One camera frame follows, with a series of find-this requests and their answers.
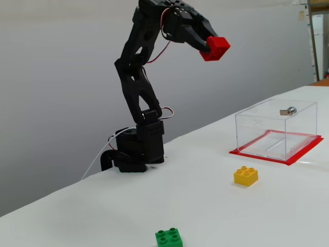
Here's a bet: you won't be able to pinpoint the black table clamp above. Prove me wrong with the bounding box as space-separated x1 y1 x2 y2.
100 150 116 172

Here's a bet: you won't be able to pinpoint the transparent plastic box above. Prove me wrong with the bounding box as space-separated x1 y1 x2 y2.
235 99 318 162

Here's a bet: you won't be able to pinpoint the red white black servo wires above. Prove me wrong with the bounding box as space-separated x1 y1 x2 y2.
107 7 178 151

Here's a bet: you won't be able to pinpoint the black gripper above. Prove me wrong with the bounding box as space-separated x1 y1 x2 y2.
166 6 219 51

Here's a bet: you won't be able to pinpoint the yellow lego brick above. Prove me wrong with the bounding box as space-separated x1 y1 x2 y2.
233 166 259 186

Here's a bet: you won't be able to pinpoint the red lego brick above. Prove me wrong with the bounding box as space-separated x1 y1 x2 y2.
199 36 231 62

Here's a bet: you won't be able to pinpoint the green lego brick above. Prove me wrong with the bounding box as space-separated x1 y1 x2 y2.
154 227 185 247

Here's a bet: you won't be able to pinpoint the white cabinet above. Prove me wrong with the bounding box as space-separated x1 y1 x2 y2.
312 14 324 82

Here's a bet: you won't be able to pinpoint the silver metal box lock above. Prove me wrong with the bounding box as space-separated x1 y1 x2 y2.
279 106 298 116

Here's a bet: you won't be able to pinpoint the white cable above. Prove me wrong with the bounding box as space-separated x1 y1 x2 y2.
81 127 137 181

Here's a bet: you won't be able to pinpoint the wooden table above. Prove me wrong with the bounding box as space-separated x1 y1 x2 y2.
308 78 329 87

